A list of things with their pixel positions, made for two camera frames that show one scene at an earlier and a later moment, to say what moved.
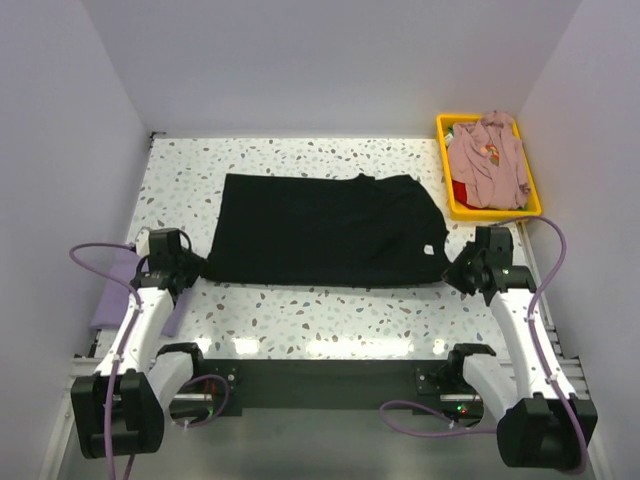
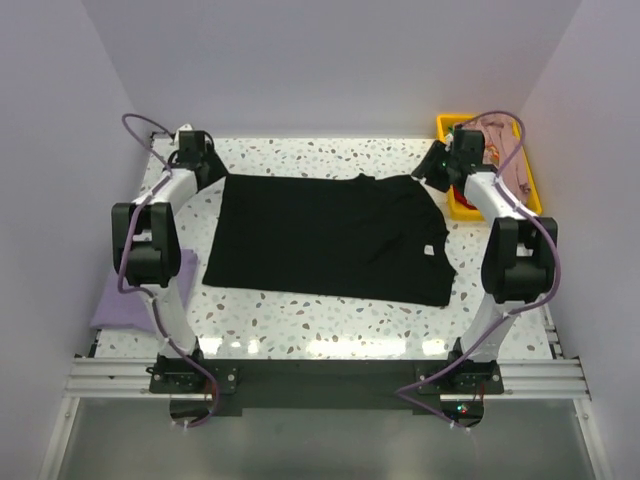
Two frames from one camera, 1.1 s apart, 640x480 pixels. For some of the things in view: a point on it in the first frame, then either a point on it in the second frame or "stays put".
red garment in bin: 460,193 stays put
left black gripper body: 190,263 to 216,171
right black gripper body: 461,272 to 435,167
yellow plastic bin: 461,213 stays put
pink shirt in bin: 488,157 stays put
